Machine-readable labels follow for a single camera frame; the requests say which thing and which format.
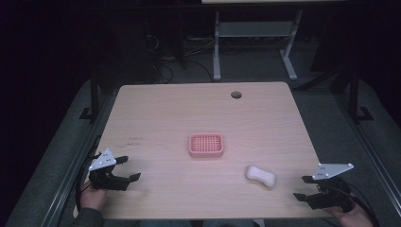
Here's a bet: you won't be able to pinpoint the white metal desk frame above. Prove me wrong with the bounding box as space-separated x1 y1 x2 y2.
212 9 305 82

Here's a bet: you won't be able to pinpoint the person's left hand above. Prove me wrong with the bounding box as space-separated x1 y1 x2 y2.
78 181 109 211

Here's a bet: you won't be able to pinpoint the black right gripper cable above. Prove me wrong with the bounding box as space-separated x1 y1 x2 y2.
344 182 381 227

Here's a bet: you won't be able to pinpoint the pink soap dish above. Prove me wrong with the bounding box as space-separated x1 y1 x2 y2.
188 132 225 159

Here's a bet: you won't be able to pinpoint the white soap bar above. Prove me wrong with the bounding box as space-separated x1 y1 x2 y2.
245 165 278 190

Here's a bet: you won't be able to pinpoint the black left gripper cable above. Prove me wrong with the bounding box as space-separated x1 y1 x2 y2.
74 135 102 213

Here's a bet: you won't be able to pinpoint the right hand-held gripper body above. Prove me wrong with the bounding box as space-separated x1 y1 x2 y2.
305 163 356 213

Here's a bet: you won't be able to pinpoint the cables on floor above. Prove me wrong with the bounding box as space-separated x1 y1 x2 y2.
143 32 216 85

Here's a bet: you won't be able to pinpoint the black metal stand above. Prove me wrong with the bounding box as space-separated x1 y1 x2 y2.
347 66 375 125
78 69 101 123

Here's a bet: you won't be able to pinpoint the person's right hand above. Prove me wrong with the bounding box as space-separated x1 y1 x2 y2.
325 202 375 227

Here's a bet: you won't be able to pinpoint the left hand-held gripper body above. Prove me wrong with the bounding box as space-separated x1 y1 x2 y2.
88 148 131 192

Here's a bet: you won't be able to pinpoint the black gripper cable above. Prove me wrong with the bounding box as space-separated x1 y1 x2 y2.
74 135 102 213
344 182 381 227

